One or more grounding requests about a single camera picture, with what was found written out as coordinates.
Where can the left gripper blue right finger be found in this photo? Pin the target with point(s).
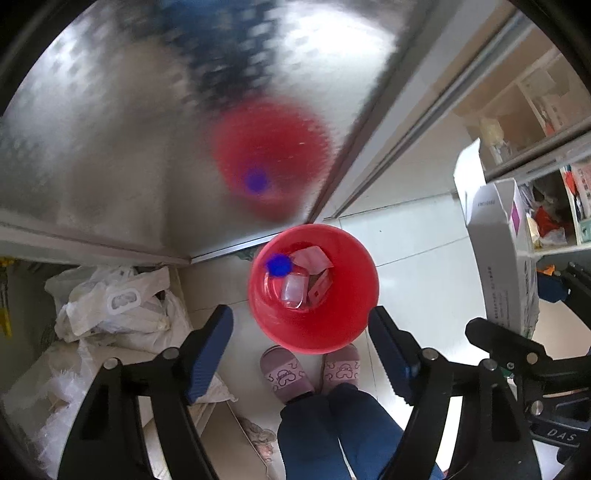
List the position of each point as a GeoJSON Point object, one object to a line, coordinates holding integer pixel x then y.
{"type": "Point", "coordinates": [398, 352]}

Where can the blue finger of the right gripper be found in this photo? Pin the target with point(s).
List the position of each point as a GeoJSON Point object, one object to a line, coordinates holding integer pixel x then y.
{"type": "Point", "coordinates": [507, 348]}
{"type": "Point", "coordinates": [551, 288]}

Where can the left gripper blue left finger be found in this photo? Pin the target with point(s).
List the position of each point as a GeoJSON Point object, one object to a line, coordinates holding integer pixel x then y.
{"type": "Point", "coordinates": [203, 351]}

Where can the green white medicine box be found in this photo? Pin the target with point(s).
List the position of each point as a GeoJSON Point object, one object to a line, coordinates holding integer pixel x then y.
{"type": "Point", "coordinates": [498, 228]}

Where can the clear plastic bottle purple label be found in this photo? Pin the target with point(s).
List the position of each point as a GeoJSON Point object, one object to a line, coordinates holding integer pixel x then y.
{"type": "Point", "coordinates": [295, 289]}

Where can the blue plastic lid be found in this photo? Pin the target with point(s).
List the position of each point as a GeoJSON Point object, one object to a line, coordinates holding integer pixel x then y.
{"type": "Point", "coordinates": [279, 265]}

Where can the small pink box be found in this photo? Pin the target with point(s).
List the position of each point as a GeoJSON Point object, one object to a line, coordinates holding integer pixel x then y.
{"type": "Point", "coordinates": [316, 263]}

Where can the red plastic trash bin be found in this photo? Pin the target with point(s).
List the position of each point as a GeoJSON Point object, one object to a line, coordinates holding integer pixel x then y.
{"type": "Point", "coordinates": [343, 313]}

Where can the pink slipper right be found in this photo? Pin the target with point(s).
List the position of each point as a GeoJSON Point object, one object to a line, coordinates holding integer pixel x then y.
{"type": "Point", "coordinates": [341, 367]}

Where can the pink slipper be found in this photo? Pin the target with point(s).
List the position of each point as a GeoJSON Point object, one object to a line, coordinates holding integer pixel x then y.
{"type": "Point", "coordinates": [284, 373]}
{"type": "Point", "coordinates": [341, 367]}

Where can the pink slipper left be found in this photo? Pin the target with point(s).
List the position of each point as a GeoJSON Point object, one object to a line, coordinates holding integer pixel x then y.
{"type": "Point", "coordinates": [284, 373]}

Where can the white plastic bags pile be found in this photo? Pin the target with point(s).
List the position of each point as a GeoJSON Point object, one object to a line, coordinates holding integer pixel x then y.
{"type": "Point", "coordinates": [57, 329]}

